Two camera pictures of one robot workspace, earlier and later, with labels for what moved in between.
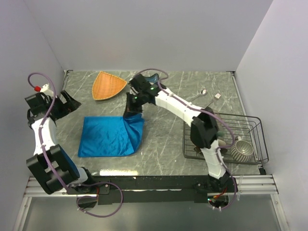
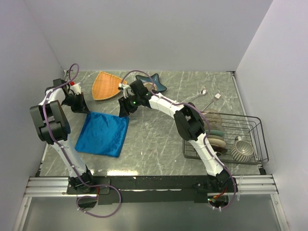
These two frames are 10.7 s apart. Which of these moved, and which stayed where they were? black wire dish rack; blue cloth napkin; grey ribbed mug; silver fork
Moved: blue cloth napkin
Stayed: grey ribbed mug; black wire dish rack; silver fork
